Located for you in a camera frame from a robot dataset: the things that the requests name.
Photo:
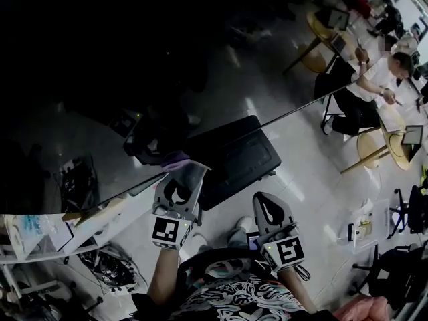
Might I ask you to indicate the silver laptop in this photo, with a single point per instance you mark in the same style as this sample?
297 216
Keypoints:
391 120

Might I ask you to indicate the bag of blue gloves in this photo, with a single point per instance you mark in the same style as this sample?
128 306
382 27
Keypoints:
30 222

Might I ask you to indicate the person's right forearm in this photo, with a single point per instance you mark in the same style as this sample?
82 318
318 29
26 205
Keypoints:
297 293

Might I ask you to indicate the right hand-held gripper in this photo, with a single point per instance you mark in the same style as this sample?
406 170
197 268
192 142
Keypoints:
287 251

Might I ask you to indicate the dark tablet on stand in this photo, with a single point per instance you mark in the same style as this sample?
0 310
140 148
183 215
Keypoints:
413 135

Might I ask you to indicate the purple grey wiping cloth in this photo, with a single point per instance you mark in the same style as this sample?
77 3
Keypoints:
189 176

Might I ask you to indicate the person's leg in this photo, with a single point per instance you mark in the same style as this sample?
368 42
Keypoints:
202 244
240 236

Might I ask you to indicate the person's left forearm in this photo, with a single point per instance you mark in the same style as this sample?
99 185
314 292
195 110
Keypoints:
164 276

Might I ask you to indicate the large black glossy screen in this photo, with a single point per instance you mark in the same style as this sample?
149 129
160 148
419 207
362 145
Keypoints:
100 45

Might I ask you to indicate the round wooden stool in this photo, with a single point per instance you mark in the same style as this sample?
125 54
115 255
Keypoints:
369 147

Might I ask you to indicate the round wooden table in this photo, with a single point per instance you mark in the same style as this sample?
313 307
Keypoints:
399 152

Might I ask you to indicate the person's right leg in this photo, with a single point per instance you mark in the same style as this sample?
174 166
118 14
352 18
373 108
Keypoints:
240 236

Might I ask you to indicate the black display stand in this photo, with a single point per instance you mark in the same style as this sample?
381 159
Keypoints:
234 176

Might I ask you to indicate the brown cardboard box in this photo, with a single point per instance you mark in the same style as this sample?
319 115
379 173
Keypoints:
97 211

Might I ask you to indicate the person's left leg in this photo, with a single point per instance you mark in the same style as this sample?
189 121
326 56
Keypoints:
202 244

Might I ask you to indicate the person's black printed shirt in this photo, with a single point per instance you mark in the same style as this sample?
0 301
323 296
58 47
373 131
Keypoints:
240 293

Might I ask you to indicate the clear plastic storage bin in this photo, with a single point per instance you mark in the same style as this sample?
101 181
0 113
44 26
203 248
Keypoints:
366 226

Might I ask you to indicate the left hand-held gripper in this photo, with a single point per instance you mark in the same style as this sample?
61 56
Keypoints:
165 231

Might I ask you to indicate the black folding chair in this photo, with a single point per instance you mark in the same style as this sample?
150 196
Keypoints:
326 112

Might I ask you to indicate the small dark screen device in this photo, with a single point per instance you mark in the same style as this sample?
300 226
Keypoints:
254 241

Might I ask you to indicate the white metal shelving unit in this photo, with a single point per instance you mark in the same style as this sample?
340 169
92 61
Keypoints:
110 222

